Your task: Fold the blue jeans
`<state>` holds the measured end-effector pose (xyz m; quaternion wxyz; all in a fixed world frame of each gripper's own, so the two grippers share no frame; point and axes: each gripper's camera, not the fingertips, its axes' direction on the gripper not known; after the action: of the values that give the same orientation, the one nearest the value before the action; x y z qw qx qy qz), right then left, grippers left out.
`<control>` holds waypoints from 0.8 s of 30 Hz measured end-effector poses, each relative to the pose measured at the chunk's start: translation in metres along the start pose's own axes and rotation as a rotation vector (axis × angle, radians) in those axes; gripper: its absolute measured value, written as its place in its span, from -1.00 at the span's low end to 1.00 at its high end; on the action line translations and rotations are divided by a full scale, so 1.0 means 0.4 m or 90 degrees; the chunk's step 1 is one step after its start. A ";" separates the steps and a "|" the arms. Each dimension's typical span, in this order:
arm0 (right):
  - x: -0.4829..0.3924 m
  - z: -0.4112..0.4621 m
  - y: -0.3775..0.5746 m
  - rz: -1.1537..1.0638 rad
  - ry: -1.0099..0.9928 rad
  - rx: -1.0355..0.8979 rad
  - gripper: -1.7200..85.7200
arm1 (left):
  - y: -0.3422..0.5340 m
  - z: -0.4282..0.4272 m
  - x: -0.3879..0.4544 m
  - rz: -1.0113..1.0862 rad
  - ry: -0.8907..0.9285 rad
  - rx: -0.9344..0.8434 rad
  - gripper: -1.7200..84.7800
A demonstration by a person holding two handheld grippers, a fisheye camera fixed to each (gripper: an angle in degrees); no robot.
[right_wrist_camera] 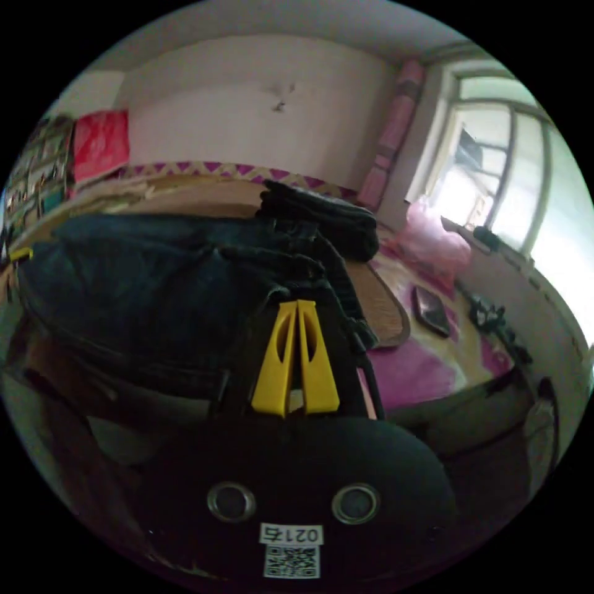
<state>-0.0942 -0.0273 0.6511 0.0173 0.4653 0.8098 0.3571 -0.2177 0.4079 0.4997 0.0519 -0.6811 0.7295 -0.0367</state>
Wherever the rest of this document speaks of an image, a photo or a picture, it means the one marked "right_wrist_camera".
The blue jeans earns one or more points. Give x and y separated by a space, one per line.
148 287

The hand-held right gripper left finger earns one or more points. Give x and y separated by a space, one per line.
271 376

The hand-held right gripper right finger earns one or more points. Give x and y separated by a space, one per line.
318 380

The pink plastic bag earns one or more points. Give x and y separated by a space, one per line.
429 241

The red plastic bag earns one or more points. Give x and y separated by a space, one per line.
99 146

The shelf with small items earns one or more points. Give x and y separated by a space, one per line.
39 171

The pink curtain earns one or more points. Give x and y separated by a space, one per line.
394 134

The black phone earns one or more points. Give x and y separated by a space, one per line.
431 310

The window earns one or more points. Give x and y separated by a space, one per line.
506 162

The bed with woven mat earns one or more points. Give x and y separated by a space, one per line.
204 197

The pile of clothes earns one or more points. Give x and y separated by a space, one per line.
334 218

